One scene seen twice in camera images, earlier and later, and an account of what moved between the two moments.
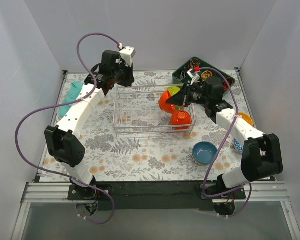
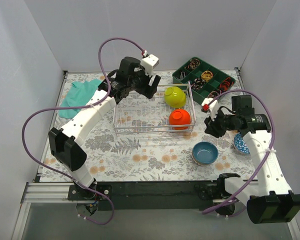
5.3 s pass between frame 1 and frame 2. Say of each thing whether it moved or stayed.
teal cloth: stayed
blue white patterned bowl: stayed
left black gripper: moved
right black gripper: moved
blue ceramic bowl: stayed
